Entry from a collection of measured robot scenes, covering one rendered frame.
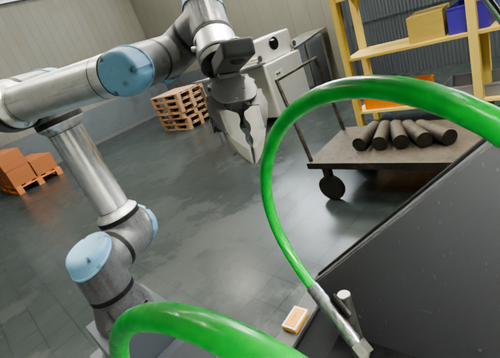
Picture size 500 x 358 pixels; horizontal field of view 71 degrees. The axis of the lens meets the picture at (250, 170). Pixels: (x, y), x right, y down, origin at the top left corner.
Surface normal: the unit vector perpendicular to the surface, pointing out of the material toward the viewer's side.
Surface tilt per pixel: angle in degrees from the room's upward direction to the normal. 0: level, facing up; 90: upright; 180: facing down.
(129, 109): 90
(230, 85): 48
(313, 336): 90
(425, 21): 90
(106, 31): 90
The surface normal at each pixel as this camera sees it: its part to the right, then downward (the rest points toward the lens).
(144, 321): -0.77, 0.00
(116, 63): -0.31, 0.47
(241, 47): 0.22, 0.07
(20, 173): 0.69, 0.04
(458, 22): -0.63, 0.48
